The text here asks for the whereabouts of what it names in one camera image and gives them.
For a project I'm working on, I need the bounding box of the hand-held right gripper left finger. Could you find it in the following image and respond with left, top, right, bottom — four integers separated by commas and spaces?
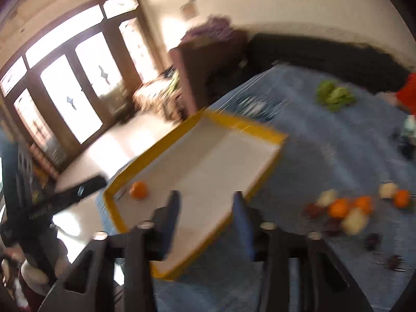
38, 190, 182, 312

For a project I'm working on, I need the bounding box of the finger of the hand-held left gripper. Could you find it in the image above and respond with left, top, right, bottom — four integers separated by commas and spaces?
49, 175, 108, 216

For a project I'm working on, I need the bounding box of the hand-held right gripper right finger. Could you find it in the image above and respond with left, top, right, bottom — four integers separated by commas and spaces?
232, 191, 374, 312

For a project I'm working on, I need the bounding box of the yellow cardboard tray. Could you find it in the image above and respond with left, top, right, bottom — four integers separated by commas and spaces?
103, 110, 288, 281

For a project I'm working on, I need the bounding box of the pale rounded object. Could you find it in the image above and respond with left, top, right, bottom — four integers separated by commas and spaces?
19, 262, 50, 295
53, 253, 71, 279

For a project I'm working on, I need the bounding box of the blue plaid blanket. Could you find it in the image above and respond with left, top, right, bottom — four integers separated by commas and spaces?
97, 63, 416, 312

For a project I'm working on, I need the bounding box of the wooden glass double door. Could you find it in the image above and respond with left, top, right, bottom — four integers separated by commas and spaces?
0, 0, 158, 170

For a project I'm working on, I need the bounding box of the coffee table with cloth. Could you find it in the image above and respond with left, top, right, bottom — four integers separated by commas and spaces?
133, 75, 183, 121

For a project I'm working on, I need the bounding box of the brown armchair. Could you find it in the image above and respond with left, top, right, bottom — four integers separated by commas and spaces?
169, 29, 251, 111

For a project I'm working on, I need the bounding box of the green lettuce bunch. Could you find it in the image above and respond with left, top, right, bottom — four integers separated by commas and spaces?
316, 81, 355, 112

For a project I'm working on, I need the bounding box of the black box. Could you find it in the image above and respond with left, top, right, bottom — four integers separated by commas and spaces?
392, 130, 416, 160

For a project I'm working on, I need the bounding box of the black leather sofa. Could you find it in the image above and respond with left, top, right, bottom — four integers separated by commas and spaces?
208, 34, 411, 105

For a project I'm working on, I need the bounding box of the purple cloth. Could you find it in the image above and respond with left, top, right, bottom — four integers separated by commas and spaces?
188, 16, 235, 39

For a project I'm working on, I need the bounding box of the red plastic bag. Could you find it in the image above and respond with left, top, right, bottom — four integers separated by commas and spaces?
395, 73, 416, 116

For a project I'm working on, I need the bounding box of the paper wall notice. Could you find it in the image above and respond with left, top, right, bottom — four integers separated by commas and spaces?
180, 3, 199, 20

